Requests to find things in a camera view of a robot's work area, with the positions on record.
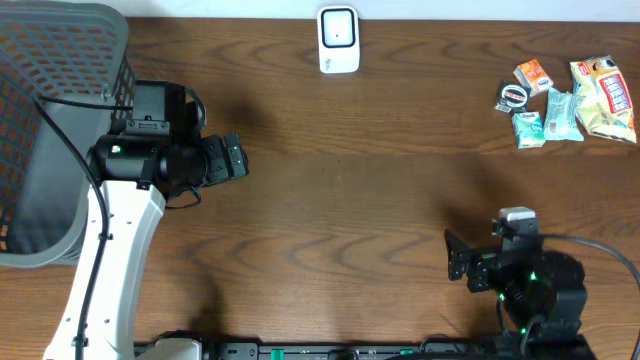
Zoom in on teal tissue pack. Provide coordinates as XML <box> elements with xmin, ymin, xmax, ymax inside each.
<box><xmin>512</xmin><ymin>112</ymin><xmax>546</xmax><ymax>149</ymax></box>

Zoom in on teal wet wipes pack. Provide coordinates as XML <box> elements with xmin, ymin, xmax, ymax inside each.
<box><xmin>543</xmin><ymin>88</ymin><xmax>584</xmax><ymax>142</ymax></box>

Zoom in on dark green round-logo box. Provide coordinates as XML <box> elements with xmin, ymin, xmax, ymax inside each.
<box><xmin>494</xmin><ymin>81</ymin><xmax>531</xmax><ymax>115</ymax></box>

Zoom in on white blue-edged snack bag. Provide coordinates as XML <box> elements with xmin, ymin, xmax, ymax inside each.
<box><xmin>570</xmin><ymin>56</ymin><xmax>637</xmax><ymax>144</ymax></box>

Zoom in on orange snack packet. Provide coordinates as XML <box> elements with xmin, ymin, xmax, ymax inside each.
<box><xmin>513</xmin><ymin>59</ymin><xmax>554</xmax><ymax>96</ymax></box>

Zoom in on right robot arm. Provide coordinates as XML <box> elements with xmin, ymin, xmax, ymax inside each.
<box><xmin>444</xmin><ymin>219</ymin><xmax>595</xmax><ymax>359</ymax></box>

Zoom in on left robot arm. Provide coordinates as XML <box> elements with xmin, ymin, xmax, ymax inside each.
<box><xmin>44</xmin><ymin>80</ymin><xmax>249</xmax><ymax>359</ymax></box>

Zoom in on white barcode scanner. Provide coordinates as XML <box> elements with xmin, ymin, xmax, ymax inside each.
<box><xmin>316</xmin><ymin>5</ymin><xmax>361</xmax><ymax>74</ymax></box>

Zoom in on grey plastic mesh basket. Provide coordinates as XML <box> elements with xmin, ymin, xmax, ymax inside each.
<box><xmin>1</xmin><ymin>1</ymin><xmax>135</xmax><ymax>268</ymax></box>

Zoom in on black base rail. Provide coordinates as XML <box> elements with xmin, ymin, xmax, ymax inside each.
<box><xmin>133</xmin><ymin>341</ymin><xmax>501</xmax><ymax>360</ymax></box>

